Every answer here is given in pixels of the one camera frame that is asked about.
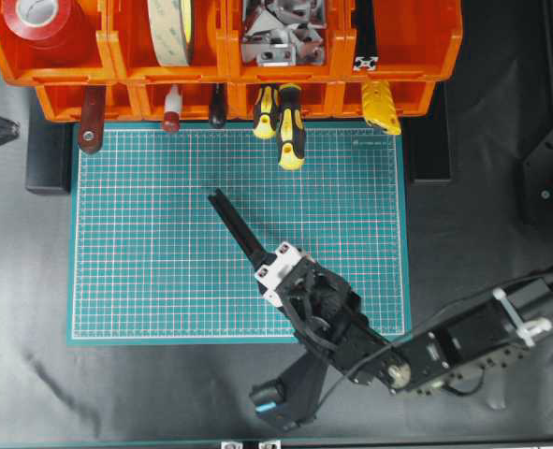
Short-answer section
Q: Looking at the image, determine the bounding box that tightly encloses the brown wooden tool handle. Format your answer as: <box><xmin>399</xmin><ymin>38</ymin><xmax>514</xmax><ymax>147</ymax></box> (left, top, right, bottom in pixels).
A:
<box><xmin>78</xmin><ymin>85</ymin><xmax>106</xmax><ymax>154</ymax></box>

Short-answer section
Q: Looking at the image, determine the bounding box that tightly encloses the red tape roll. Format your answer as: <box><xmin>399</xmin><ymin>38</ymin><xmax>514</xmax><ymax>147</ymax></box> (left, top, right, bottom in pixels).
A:
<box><xmin>1</xmin><ymin>0</ymin><xmax>97</xmax><ymax>65</ymax></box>

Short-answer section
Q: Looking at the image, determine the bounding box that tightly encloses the beige double-sided tape roll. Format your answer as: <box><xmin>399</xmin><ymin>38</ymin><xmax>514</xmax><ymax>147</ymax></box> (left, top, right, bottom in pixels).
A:
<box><xmin>147</xmin><ymin>0</ymin><xmax>194</xmax><ymax>67</ymax></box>

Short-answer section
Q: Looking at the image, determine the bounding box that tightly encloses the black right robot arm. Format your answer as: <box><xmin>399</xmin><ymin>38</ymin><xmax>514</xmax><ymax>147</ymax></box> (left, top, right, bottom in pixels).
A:
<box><xmin>250</xmin><ymin>242</ymin><xmax>553</xmax><ymax>410</ymax></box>

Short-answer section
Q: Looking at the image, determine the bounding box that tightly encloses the orange container rack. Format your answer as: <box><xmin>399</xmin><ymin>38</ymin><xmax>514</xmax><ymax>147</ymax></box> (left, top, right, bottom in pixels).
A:
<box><xmin>0</xmin><ymin>1</ymin><xmax>463</xmax><ymax>123</ymax></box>

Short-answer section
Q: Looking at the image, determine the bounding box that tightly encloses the black rack foot left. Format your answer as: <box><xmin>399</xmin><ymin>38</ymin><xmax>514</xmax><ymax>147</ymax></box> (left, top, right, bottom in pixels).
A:
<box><xmin>25</xmin><ymin>91</ymin><xmax>73</xmax><ymax>196</ymax></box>

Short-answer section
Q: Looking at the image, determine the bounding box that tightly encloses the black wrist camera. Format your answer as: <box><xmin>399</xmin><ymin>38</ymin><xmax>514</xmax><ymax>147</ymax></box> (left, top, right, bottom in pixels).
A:
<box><xmin>249</xmin><ymin>351</ymin><xmax>331</xmax><ymax>431</ymax></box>

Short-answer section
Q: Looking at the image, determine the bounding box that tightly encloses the green cutting mat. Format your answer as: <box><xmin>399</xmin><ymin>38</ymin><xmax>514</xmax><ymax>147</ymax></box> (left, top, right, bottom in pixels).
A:
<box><xmin>66</xmin><ymin>121</ymin><xmax>411</xmax><ymax>345</ymax></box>

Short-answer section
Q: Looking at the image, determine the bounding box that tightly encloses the black rack foot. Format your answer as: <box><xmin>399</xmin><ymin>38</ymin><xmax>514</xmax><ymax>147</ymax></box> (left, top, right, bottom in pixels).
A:
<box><xmin>403</xmin><ymin>82</ymin><xmax>453</xmax><ymax>186</ymax></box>
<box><xmin>25</xmin><ymin>91</ymin><xmax>73</xmax><ymax>196</ymax></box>

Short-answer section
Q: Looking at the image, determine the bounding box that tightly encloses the yellow black screwdriver short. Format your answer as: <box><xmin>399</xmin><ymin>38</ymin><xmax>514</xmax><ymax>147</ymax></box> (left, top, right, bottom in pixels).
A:
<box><xmin>253</xmin><ymin>84</ymin><xmax>279</xmax><ymax>139</ymax></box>

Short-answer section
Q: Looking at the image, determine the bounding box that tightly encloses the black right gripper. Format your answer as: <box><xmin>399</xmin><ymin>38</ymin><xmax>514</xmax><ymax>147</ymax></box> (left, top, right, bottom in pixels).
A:
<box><xmin>243</xmin><ymin>236</ymin><xmax>365</xmax><ymax>355</ymax></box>

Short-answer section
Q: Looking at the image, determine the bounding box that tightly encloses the yellow black screwdriver long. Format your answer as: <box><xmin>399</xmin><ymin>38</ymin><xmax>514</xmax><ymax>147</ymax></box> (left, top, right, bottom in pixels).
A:
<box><xmin>276</xmin><ymin>83</ymin><xmax>306</xmax><ymax>170</ymax></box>

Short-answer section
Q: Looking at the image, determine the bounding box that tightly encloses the pile of aluminium brackets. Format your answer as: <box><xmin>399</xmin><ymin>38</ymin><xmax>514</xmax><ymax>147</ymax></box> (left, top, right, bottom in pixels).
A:
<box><xmin>240</xmin><ymin>1</ymin><xmax>327</xmax><ymax>66</ymax></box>

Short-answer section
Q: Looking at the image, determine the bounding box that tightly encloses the black rack foot right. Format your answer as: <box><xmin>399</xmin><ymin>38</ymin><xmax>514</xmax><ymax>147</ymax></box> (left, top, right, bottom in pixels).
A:
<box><xmin>403</xmin><ymin>82</ymin><xmax>453</xmax><ymax>186</ymax></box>

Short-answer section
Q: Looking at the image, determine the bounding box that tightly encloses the black handled tool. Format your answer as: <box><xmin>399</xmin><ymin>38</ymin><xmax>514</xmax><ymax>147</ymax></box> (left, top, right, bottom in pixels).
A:
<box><xmin>209</xmin><ymin>83</ymin><xmax>227</xmax><ymax>129</ymax></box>

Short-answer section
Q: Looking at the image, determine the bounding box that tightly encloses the red white glue bottle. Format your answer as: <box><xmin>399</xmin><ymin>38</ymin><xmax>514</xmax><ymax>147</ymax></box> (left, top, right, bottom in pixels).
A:
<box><xmin>162</xmin><ymin>84</ymin><xmax>182</xmax><ymax>133</ymax></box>

